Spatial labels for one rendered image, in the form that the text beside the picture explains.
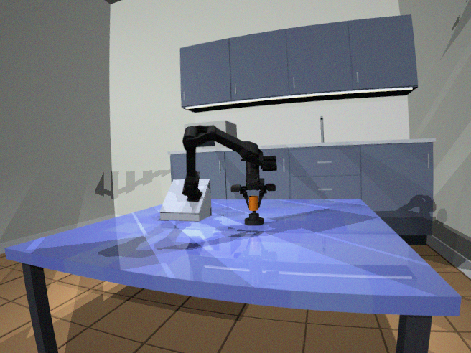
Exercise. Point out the orange cylinder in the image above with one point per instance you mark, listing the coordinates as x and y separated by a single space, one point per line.
253 203

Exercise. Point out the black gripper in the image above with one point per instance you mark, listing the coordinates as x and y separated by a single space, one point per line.
242 189

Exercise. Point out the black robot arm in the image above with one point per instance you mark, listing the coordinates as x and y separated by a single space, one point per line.
249 151

